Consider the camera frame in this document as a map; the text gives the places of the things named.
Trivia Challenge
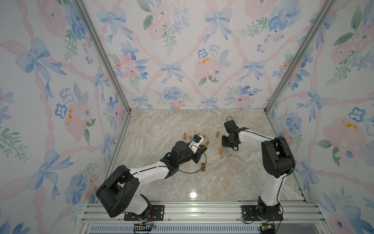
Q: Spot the right aluminium corner post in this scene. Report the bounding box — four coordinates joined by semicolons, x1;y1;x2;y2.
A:
265;0;336;114

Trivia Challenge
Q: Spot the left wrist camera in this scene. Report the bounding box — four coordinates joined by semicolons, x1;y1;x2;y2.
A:
189;134;205;150

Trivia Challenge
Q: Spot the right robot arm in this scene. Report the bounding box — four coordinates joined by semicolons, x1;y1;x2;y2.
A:
222;121;296;220

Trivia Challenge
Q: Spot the aluminium front rail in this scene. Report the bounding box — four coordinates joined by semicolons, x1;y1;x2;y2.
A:
77;200;331;234

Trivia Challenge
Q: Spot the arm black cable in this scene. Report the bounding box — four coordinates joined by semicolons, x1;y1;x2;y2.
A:
175;152;207;175
225;115;296;205

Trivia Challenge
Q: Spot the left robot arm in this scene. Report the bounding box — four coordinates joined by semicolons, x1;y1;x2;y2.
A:
95;141;207;220

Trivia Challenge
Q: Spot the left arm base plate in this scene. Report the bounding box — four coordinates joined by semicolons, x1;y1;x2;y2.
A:
124;205;165;221

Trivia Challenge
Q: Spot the left aluminium corner post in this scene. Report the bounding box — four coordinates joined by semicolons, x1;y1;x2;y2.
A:
73;0;131;115

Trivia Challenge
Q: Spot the aluminium corner post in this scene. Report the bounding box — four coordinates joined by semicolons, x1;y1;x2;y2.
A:
265;0;336;114
73;0;131;115

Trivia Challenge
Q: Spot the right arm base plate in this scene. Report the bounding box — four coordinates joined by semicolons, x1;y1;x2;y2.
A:
241;205;283;222

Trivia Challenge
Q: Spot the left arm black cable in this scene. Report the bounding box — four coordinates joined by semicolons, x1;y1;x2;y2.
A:
175;152;207;175

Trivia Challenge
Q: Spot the square gold lipstick box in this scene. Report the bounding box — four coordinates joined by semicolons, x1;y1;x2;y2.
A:
201;163;206;172

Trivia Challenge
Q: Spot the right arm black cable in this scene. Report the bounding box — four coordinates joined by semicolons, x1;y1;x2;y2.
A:
225;115;296;205

